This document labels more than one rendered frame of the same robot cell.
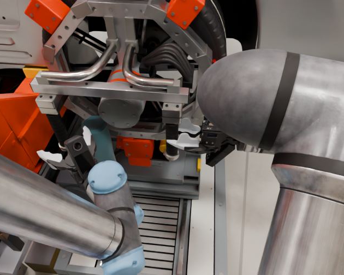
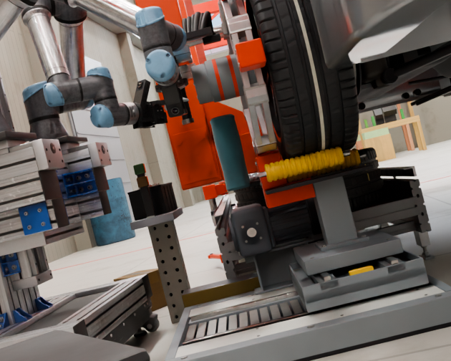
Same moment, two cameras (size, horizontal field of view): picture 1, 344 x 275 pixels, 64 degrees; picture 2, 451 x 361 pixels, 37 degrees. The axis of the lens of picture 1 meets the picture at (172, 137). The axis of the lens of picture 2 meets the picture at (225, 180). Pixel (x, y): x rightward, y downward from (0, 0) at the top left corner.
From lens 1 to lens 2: 230 cm
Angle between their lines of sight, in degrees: 86
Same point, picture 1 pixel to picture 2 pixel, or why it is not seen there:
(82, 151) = (140, 89)
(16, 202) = (34, 27)
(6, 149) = (192, 136)
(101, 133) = (214, 124)
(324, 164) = not seen: outside the picture
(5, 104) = (214, 105)
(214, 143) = not seen: hidden behind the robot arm
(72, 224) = (41, 48)
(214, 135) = not seen: hidden behind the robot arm
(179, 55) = (194, 16)
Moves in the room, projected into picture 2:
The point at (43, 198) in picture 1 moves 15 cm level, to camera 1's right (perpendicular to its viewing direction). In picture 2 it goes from (40, 31) to (31, 20)
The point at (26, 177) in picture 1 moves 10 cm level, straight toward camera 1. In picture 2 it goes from (42, 23) to (16, 23)
